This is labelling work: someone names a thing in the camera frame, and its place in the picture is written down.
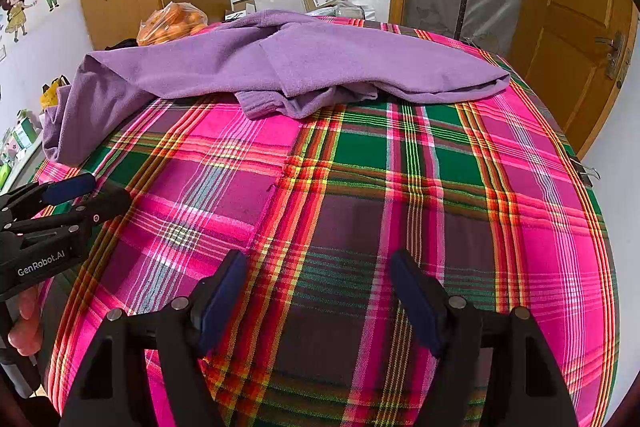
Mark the pink green plaid blanket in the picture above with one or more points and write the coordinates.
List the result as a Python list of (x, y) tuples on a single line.
[(350, 207)]

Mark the cartoon wall sticker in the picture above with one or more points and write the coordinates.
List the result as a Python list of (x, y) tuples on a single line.
[(30, 2)]

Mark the wooden door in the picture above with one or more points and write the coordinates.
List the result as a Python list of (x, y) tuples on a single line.
[(570, 7)]

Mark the small white box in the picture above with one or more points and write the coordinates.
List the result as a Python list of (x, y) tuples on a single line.
[(240, 9)]

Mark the person's left hand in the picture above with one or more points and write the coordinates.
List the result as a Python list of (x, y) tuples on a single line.
[(27, 327)]

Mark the yellow bag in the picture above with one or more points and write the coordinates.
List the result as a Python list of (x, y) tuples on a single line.
[(52, 94)]

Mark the bag of oranges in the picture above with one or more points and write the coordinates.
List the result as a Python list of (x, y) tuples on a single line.
[(170, 27)]

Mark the purple sweater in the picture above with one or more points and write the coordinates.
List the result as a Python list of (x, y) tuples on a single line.
[(300, 57)]

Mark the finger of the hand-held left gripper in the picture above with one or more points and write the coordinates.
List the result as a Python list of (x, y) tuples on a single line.
[(70, 188), (105, 206)]

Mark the black bag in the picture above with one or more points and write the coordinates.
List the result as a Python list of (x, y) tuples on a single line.
[(122, 44)]

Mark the grey plastic parcel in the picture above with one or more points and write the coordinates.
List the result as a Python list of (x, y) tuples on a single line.
[(345, 11)]

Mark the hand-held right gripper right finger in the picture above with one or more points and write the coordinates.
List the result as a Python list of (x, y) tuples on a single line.
[(415, 307)]

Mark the green white carton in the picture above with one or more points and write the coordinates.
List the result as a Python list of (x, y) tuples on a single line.
[(22, 132)]

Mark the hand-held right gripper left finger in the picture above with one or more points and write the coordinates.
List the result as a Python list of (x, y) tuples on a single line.
[(220, 307)]

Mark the black binder clip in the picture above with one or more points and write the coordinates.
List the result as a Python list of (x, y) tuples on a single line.
[(586, 168)]

